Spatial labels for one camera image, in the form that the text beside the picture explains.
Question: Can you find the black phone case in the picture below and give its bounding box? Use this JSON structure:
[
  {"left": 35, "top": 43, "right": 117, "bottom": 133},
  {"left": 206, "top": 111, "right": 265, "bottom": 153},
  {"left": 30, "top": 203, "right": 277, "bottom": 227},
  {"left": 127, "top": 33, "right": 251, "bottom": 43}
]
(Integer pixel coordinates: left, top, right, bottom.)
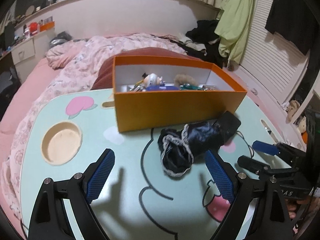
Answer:
[{"left": 216, "top": 111, "right": 241, "bottom": 146}]

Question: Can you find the black satin lace cloth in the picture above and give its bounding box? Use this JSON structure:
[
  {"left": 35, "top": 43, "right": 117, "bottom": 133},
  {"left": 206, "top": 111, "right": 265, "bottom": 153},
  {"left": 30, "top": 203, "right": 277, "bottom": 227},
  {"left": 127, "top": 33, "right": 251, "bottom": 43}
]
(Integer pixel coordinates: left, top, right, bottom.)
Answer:
[{"left": 157, "top": 120, "right": 223, "bottom": 178}]

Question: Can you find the small doll figure keychain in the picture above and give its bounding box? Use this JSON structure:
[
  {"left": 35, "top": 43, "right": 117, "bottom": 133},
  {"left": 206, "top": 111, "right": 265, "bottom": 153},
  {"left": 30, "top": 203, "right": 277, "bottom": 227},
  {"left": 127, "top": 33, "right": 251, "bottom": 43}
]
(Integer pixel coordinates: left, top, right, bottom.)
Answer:
[{"left": 136, "top": 73, "right": 165, "bottom": 88}]

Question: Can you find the right hand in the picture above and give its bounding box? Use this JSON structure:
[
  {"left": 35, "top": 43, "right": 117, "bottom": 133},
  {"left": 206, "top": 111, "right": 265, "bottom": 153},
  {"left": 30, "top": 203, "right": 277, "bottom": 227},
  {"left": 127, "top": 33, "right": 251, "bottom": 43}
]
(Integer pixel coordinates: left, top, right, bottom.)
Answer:
[{"left": 286, "top": 199, "right": 308, "bottom": 219}]

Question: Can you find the mint cartoon lap table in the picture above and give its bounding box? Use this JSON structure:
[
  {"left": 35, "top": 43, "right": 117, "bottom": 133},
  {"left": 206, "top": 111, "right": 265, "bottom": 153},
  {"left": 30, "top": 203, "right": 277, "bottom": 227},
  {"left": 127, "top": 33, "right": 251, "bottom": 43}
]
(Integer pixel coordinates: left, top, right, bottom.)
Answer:
[{"left": 19, "top": 87, "right": 306, "bottom": 240}]

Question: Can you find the brown fur pompom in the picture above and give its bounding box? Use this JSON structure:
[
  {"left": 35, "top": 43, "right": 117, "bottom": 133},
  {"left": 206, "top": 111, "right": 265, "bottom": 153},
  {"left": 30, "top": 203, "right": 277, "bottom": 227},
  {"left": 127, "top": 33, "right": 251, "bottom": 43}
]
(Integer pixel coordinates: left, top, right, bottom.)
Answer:
[{"left": 174, "top": 74, "right": 199, "bottom": 87}]

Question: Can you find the blue tin box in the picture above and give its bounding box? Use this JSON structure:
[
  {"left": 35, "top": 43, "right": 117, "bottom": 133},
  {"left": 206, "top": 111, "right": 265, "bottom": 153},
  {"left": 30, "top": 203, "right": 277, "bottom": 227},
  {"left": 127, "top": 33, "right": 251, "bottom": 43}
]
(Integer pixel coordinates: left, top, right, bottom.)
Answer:
[{"left": 145, "top": 85, "right": 180, "bottom": 92}]

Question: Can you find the light green hanging garment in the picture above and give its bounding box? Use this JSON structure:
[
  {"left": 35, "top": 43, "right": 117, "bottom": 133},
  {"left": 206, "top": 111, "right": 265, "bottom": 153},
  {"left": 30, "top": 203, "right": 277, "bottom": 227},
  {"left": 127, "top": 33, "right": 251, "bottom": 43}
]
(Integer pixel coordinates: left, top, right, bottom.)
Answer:
[{"left": 215, "top": 0, "right": 255, "bottom": 63}]

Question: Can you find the orange cardboard box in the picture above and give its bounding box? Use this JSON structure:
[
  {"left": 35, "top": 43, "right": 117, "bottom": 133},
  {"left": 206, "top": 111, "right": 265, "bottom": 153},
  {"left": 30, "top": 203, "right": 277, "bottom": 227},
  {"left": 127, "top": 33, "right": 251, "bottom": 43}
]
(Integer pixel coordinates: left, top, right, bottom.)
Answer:
[{"left": 113, "top": 57, "right": 247, "bottom": 132}]

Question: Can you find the black clothes pile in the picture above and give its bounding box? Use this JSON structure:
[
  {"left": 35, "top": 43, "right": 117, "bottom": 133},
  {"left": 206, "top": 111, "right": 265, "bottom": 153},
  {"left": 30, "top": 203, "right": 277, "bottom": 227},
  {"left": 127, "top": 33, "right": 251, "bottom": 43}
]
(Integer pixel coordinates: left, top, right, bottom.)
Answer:
[{"left": 176, "top": 20, "right": 227, "bottom": 68}]

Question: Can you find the black hanging garment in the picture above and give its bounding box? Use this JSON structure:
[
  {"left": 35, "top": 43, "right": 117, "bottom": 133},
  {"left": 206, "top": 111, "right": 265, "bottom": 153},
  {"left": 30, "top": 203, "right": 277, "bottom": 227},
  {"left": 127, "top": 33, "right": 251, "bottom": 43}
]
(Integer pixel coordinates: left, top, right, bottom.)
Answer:
[{"left": 265, "top": 0, "right": 318, "bottom": 55}]

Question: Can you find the dark red pillow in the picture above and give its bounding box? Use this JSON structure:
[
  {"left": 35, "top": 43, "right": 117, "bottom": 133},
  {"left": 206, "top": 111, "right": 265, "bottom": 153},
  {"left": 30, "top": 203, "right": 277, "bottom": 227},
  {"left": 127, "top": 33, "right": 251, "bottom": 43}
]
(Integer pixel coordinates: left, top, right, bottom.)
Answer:
[{"left": 91, "top": 47, "right": 203, "bottom": 90}]

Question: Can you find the white bedside cabinet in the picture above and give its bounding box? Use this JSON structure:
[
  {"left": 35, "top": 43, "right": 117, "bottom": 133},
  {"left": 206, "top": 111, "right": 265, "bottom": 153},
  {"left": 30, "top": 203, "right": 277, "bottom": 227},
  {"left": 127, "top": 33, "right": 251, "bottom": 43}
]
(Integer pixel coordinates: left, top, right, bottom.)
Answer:
[{"left": 11, "top": 28, "right": 56, "bottom": 83}]

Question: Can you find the pink floral duvet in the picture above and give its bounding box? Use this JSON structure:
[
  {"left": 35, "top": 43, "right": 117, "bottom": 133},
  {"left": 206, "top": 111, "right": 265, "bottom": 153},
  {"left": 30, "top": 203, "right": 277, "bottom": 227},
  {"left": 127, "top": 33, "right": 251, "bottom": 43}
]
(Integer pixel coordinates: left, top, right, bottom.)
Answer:
[{"left": 1, "top": 33, "right": 186, "bottom": 219}]

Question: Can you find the red container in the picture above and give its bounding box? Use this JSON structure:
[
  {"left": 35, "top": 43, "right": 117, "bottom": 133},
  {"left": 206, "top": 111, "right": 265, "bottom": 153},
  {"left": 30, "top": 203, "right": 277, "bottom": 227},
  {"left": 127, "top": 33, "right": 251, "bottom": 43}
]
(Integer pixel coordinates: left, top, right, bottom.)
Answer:
[{"left": 29, "top": 22, "right": 40, "bottom": 36}]

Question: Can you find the small orange box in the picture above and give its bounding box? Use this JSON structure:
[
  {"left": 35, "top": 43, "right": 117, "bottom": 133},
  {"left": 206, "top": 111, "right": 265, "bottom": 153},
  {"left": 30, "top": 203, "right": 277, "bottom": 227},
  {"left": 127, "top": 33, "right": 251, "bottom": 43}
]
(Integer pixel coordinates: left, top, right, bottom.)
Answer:
[{"left": 40, "top": 21, "right": 55, "bottom": 32}]

